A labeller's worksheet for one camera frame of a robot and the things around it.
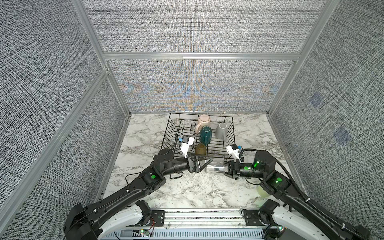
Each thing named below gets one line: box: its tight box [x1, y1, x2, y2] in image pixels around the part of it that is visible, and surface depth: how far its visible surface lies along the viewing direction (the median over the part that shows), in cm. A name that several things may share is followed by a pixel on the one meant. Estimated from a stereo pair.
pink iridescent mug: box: [195, 114, 211, 134], surface depth 99 cm
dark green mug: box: [199, 125, 213, 146], surface depth 94 cm
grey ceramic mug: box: [215, 122, 228, 141], surface depth 97 cm
